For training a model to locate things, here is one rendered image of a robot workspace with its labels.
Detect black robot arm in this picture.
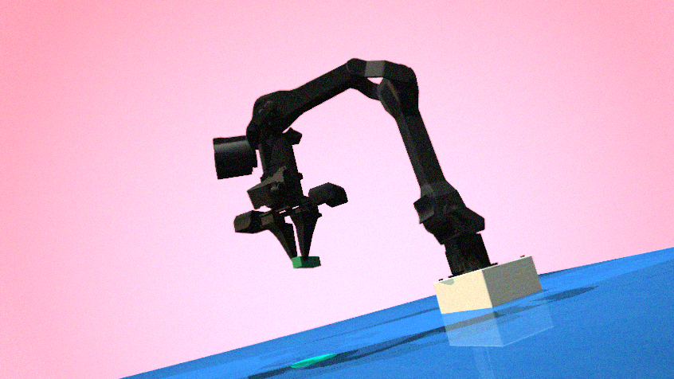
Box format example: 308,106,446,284
213,58,498,278

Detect green rectangular block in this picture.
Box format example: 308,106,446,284
291,256,321,269

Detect cyan flat circle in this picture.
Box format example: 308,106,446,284
291,354,337,368

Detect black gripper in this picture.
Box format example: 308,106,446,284
233,163,348,261

